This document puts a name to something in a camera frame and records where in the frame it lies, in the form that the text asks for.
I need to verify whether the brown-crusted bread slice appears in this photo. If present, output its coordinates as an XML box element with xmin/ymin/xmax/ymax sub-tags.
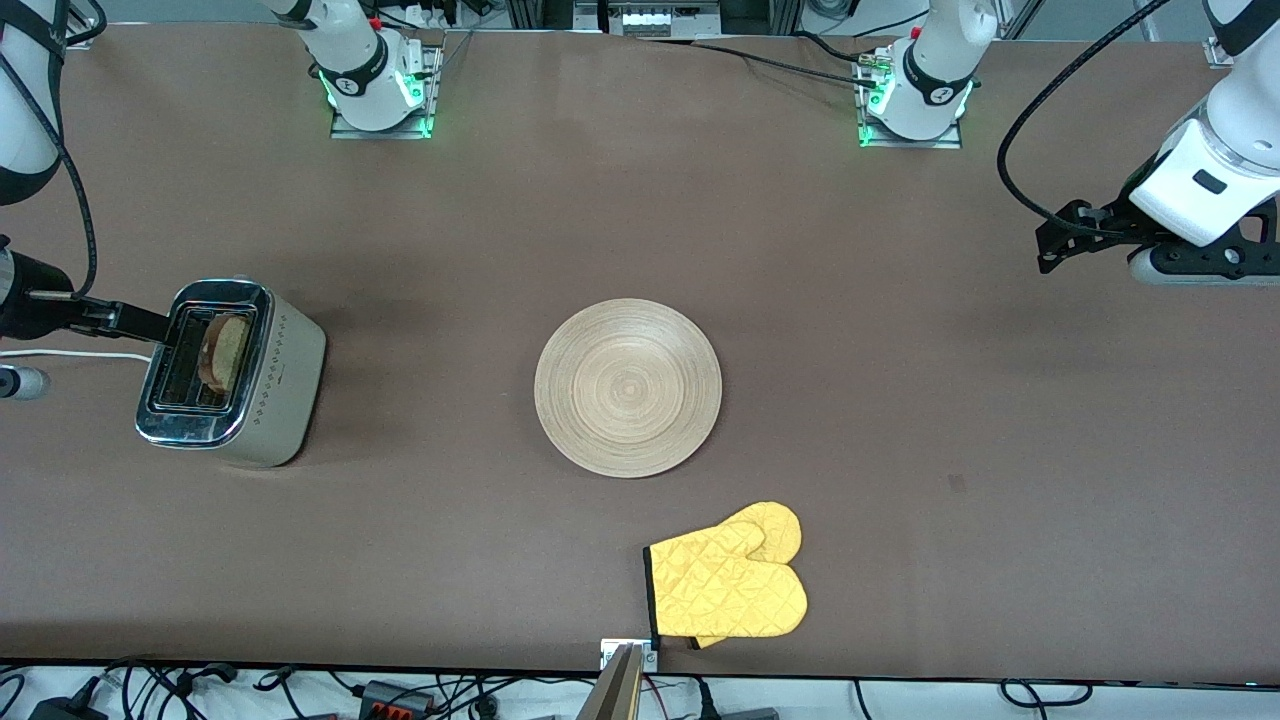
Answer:
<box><xmin>197</xmin><ymin>314</ymin><xmax>253</xmax><ymax>393</ymax></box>

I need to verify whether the round wooden plate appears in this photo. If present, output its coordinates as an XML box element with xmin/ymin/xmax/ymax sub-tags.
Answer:
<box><xmin>533</xmin><ymin>298</ymin><xmax>723</xmax><ymax>479</ymax></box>

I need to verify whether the silver beige two-slot toaster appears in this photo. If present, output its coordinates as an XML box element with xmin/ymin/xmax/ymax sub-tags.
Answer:
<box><xmin>135</xmin><ymin>278</ymin><xmax>328</xmax><ymax>469</ymax></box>

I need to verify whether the black power adapter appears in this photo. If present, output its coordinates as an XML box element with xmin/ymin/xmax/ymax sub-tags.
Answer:
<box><xmin>28</xmin><ymin>695</ymin><xmax>109</xmax><ymax>720</ymax></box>

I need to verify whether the black device with orange clips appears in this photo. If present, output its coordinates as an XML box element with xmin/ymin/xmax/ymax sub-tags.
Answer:
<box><xmin>358</xmin><ymin>680</ymin><xmax>438</xmax><ymax>717</ymax></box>

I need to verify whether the white power strip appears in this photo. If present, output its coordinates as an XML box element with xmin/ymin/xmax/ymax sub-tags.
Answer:
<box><xmin>598</xmin><ymin>0</ymin><xmax>723</xmax><ymax>38</ymax></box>

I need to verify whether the yellow quilted oven mitt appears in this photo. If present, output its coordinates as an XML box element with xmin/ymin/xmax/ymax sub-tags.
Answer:
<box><xmin>643</xmin><ymin>501</ymin><xmax>809</xmax><ymax>650</ymax></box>

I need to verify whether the tan metal bar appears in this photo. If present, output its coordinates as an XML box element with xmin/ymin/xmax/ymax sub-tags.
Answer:
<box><xmin>575</xmin><ymin>643</ymin><xmax>646</xmax><ymax>720</ymax></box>

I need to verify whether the white toaster power cable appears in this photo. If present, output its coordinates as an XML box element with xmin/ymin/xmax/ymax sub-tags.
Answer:
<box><xmin>0</xmin><ymin>349</ymin><xmax>153</xmax><ymax>363</ymax></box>

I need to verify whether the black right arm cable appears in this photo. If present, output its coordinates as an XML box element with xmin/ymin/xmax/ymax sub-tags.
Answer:
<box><xmin>0</xmin><ymin>0</ymin><xmax>106</xmax><ymax>299</ymax></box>

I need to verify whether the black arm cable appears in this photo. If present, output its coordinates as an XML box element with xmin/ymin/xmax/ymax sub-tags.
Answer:
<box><xmin>997</xmin><ymin>0</ymin><xmax>1171</xmax><ymax>241</ymax></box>
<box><xmin>0</xmin><ymin>0</ymin><xmax>106</xmax><ymax>299</ymax></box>

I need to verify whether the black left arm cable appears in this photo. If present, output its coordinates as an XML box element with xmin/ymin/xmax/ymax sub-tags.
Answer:
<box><xmin>997</xmin><ymin>0</ymin><xmax>1171</xmax><ymax>241</ymax></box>

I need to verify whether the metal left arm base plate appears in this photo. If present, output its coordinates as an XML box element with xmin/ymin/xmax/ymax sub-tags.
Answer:
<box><xmin>858</xmin><ymin>45</ymin><xmax>963</xmax><ymax>151</ymax></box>

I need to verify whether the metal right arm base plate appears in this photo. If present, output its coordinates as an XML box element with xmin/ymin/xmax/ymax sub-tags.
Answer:
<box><xmin>330</xmin><ymin>45</ymin><xmax>441</xmax><ymax>141</ymax></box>

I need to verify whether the short thick black table cable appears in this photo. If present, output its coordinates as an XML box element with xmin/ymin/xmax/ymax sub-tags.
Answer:
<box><xmin>795</xmin><ymin>30</ymin><xmax>881</xmax><ymax>69</ymax></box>

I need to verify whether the long thin black table cable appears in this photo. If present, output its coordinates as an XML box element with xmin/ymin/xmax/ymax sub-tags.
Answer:
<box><xmin>640</xmin><ymin>35</ymin><xmax>881</xmax><ymax>86</ymax></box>

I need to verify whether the black looped floor cable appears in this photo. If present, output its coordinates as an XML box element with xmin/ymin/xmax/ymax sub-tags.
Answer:
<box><xmin>1000</xmin><ymin>680</ymin><xmax>1093</xmax><ymax>709</ymax></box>

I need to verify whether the aluminium frame post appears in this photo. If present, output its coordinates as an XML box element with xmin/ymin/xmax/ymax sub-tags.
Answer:
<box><xmin>505</xmin><ymin>0</ymin><xmax>576</xmax><ymax>31</ymax></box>

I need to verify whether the small silver edge bracket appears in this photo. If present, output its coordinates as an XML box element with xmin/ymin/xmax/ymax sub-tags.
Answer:
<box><xmin>600</xmin><ymin>638</ymin><xmax>661</xmax><ymax>671</ymax></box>

